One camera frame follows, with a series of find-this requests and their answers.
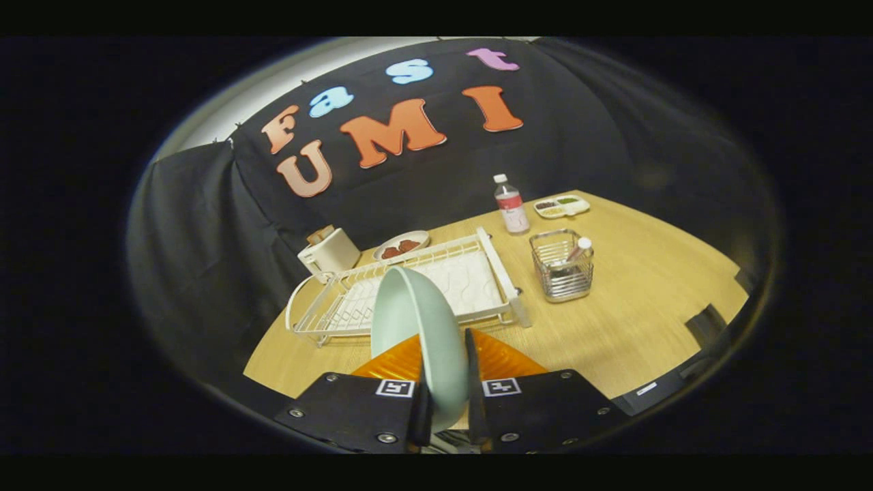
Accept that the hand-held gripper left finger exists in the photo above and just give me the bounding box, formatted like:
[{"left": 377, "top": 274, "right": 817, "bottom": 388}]
[{"left": 275, "top": 333, "right": 434, "bottom": 454}]

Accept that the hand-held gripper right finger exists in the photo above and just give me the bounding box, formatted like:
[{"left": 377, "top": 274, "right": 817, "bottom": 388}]
[{"left": 465, "top": 327, "right": 632, "bottom": 454}]

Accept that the pale green plate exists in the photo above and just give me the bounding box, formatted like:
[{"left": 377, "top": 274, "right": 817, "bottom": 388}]
[{"left": 370, "top": 266, "right": 471, "bottom": 432}]

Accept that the white wire dish rack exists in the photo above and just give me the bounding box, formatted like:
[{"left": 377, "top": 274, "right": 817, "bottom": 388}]
[{"left": 285, "top": 226, "right": 533, "bottom": 347}]

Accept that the metal wire basket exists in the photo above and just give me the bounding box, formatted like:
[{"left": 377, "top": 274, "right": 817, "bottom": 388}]
[{"left": 529, "top": 228, "right": 595, "bottom": 303}]

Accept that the white handled spoon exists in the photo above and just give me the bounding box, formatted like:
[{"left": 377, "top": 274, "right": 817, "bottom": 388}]
[{"left": 556, "top": 237, "right": 593, "bottom": 273}]

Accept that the beige plate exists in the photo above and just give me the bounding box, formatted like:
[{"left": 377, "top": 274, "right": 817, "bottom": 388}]
[{"left": 372, "top": 230, "right": 431, "bottom": 263}]

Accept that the white toaster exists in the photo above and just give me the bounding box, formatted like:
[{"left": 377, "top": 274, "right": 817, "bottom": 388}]
[{"left": 297, "top": 228, "right": 361, "bottom": 276}]

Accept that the clear plastic water bottle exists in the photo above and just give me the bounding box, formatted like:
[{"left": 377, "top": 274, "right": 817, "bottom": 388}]
[{"left": 493, "top": 173, "right": 531, "bottom": 235}]

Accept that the white divided snack tray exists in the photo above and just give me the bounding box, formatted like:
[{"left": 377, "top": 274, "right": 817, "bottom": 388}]
[{"left": 533, "top": 194, "right": 591, "bottom": 220}]

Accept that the black backdrop cloth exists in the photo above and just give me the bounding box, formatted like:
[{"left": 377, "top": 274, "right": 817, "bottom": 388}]
[{"left": 126, "top": 38, "right": 778, "bottom": 403}]

